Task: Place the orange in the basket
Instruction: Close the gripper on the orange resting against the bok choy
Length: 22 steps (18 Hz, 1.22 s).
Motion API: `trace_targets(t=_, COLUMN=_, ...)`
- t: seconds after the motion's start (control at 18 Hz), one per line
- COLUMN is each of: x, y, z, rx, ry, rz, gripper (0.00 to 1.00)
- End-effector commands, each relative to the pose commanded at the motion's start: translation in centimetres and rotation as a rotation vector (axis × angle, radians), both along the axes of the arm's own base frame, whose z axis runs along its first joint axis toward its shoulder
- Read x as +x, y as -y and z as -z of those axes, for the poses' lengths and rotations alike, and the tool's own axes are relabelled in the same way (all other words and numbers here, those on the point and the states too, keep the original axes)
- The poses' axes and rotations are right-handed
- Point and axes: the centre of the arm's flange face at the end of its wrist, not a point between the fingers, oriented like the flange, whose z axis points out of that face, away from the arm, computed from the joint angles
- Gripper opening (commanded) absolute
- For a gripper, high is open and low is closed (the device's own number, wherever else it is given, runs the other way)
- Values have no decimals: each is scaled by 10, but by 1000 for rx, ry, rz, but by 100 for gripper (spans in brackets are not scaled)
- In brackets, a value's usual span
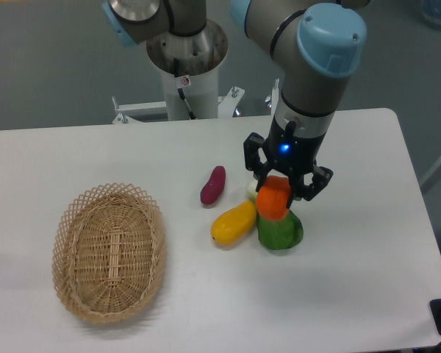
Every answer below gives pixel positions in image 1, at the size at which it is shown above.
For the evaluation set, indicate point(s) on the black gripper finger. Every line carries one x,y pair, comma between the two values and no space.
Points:
257,158
321,177

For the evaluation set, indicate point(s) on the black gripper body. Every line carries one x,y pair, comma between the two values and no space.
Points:
290,153

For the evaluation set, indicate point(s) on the orange fruit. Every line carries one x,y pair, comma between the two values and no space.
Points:
273,197

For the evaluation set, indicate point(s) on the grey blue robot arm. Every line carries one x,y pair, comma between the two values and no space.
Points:
318,45

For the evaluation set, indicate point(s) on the woven wicker basket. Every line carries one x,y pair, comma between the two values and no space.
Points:
109,253

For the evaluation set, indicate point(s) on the green bok choy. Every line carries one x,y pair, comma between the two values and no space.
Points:
276,235

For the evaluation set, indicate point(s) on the purple sweet potato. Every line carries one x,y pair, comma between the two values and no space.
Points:
214,187

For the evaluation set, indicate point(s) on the yellow mango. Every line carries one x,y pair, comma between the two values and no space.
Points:
234,223

